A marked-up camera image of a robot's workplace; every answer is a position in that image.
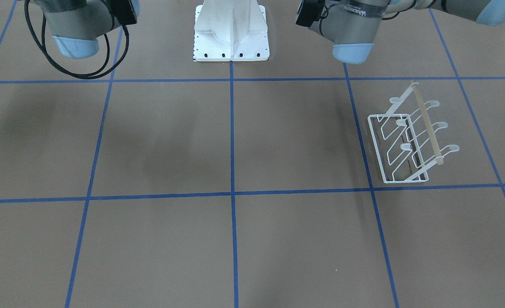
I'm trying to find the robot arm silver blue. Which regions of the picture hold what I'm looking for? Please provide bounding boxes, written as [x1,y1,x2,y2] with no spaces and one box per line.
[33,0,140,59]
[295,0,505,65]

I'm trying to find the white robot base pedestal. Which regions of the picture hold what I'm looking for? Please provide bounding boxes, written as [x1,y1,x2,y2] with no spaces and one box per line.
[193,0,270,62]

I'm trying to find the white wire cup holder rack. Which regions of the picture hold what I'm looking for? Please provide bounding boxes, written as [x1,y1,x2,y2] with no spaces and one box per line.
[367,80,460,184]

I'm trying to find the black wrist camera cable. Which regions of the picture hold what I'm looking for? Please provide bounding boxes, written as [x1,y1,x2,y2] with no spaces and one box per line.
[24,0,130,80]

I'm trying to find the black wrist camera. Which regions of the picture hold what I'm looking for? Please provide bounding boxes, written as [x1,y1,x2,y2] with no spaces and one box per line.
[107,0,140,26]

